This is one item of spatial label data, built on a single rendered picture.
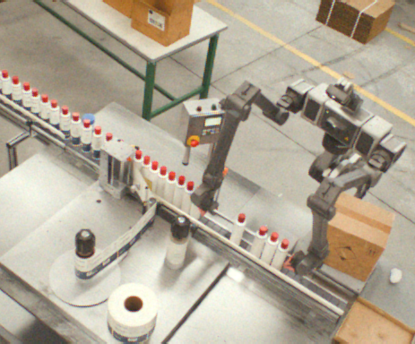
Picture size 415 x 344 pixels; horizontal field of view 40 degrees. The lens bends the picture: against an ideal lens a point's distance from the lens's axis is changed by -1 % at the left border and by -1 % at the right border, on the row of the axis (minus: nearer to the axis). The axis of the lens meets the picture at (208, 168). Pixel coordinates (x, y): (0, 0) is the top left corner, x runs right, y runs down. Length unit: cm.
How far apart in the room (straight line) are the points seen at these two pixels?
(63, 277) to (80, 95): 257
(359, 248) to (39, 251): 145
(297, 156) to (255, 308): 224
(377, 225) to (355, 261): 20
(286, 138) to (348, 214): 215
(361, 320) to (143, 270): 102
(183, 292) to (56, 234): 65
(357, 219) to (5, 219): 165
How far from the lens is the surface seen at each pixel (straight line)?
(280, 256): 265
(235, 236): 272
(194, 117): 249
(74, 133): 309
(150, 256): 268
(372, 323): 281
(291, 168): 457
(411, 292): 301
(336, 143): 273
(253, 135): 476
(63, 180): 305
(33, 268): 265
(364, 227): 275
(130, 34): 426
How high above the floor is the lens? 303
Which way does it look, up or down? 44 degrees down
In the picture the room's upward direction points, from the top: 12 degrees clockwise
